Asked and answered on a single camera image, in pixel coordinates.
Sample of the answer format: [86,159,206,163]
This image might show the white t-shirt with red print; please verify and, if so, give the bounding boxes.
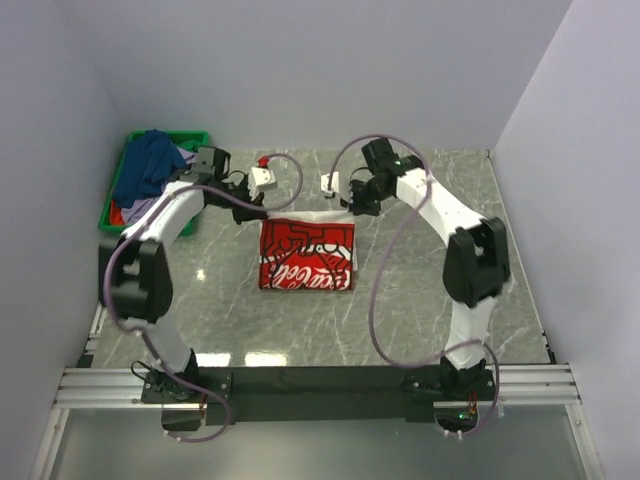
[258,210,357,291]

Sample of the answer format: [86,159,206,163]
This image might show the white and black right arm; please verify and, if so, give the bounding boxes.
[322,134,511,399]

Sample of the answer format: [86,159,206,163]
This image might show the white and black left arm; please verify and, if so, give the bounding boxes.
[99,147,277,402]

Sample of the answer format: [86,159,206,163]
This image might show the green t-shirt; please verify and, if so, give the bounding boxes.
[176,139,207,153]

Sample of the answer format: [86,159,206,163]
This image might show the green plastic crate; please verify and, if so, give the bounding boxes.
[98,130,210,234]

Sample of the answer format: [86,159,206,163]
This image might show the navy blue t-shirt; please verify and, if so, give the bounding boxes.
[112,130,187,209]

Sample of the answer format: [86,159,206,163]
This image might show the orange t-shirt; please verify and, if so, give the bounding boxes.
[109,201,125,227]

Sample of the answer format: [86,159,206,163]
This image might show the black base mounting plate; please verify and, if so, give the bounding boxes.
[141,364,497,425]

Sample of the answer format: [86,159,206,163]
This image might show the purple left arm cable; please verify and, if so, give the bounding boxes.
[103,153,307,444]

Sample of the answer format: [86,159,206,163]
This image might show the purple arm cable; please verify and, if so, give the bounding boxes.
[330,133,503,439]
[103,153,307,444]

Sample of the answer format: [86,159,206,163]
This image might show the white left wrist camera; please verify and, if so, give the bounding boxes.
[248,156,277,200]

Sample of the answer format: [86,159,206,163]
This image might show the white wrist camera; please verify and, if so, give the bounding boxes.
[320,172,342,199]
[248,156,277,200]

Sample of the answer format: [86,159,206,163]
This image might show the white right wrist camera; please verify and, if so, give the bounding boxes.
[320,172,342,199]

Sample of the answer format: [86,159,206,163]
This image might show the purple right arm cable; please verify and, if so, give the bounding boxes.
[330,133,503,439]

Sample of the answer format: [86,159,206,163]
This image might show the aluminium frame rail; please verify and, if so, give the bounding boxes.
[27,239,609,480]

